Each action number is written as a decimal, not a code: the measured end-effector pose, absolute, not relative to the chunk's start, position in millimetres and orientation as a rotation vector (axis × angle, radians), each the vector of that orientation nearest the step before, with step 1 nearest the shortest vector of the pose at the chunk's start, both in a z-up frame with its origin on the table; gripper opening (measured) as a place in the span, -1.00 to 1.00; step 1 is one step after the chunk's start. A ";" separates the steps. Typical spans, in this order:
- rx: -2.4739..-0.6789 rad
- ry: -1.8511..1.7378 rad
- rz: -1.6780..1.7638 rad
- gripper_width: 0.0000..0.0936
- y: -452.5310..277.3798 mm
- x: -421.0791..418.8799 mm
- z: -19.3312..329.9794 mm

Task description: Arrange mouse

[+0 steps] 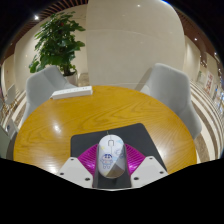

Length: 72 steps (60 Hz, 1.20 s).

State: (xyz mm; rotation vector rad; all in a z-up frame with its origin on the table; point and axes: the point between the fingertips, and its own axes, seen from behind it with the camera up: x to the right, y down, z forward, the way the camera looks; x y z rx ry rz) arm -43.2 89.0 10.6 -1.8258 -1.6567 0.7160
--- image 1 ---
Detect small grey chair wooden legs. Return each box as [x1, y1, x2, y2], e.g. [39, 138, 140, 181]
[2, 83, 18, 109]

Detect white cartoon-print computer mouse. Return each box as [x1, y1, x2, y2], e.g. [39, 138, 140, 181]
[96, 134, 128, 180]

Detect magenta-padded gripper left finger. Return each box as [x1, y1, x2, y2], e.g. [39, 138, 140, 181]
[56, 143, 101, 190]

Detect light grey shell chair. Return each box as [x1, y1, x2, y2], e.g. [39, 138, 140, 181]
[19, 64, 78, 128]
[134, 62, 204, 141]

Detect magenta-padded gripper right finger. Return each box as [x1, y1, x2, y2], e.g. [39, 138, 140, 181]
[124, 143, 170, 189]

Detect black mouse pad green lines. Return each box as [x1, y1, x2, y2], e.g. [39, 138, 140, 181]
[69, 122, 168, 190]

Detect green potted plant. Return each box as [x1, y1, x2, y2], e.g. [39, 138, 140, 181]
[28, 11, 87, 86]

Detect white power strip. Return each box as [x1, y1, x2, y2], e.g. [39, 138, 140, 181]
[50, 85, 94, 101]

